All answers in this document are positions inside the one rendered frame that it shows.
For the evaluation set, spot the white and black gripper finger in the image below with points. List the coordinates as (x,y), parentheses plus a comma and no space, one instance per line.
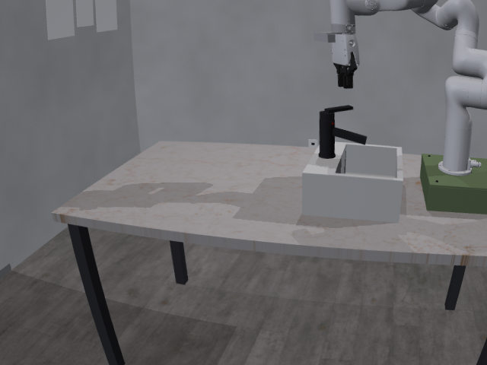
(348,78)
(340,72)

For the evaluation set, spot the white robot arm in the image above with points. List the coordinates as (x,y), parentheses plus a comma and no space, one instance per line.
(460,92)

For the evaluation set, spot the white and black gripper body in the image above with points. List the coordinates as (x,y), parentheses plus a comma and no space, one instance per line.
(342,48)

